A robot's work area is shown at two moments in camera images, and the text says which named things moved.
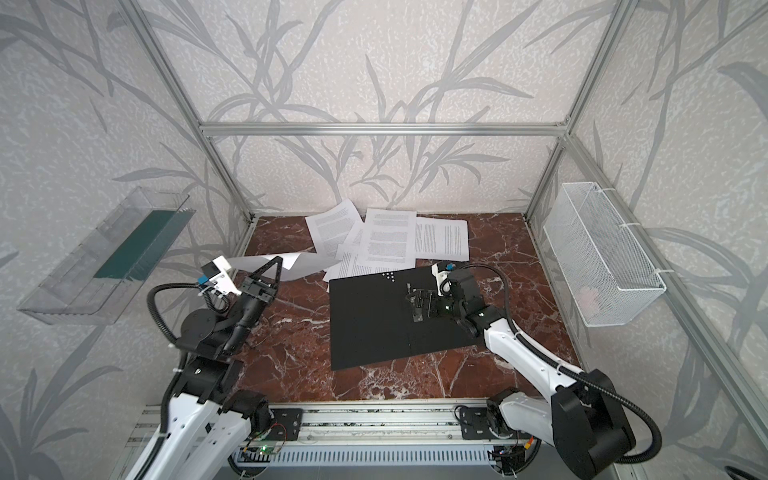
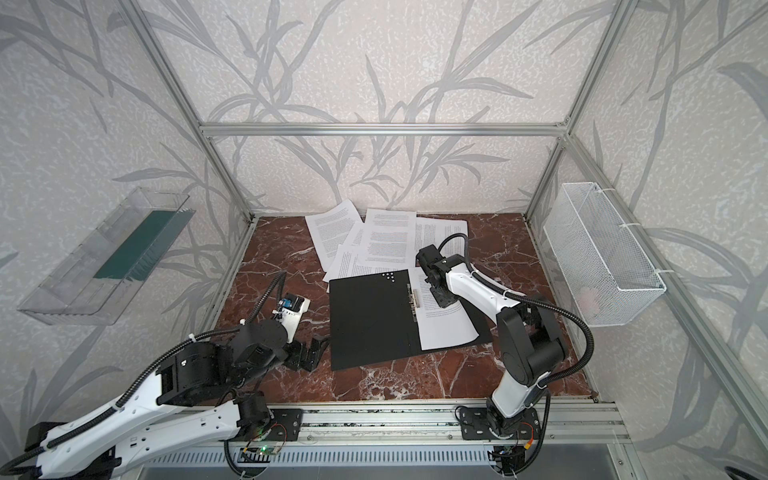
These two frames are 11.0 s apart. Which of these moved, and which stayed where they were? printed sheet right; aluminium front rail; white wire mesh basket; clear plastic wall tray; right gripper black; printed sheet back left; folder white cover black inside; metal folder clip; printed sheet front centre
Moved: right gripper black
Stayed: white wire mesh basket; printed sheet right; folder white cover black inside; aluminium front rail; printed sheet back left; clear plastic wall tray; printed sheet front centre; metal folder clip
